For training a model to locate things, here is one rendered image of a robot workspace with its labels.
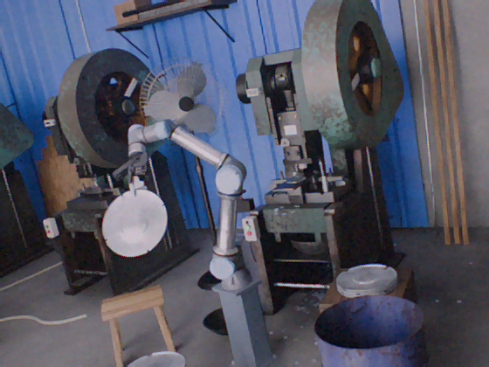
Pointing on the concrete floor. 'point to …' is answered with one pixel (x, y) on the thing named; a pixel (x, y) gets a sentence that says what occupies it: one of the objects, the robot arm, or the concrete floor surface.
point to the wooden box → (405, 288)
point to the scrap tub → (372, 333)
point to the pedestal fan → (188, 82)
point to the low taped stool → (113, 307)
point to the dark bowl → (216, 322)
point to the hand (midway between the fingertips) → (133, 195)
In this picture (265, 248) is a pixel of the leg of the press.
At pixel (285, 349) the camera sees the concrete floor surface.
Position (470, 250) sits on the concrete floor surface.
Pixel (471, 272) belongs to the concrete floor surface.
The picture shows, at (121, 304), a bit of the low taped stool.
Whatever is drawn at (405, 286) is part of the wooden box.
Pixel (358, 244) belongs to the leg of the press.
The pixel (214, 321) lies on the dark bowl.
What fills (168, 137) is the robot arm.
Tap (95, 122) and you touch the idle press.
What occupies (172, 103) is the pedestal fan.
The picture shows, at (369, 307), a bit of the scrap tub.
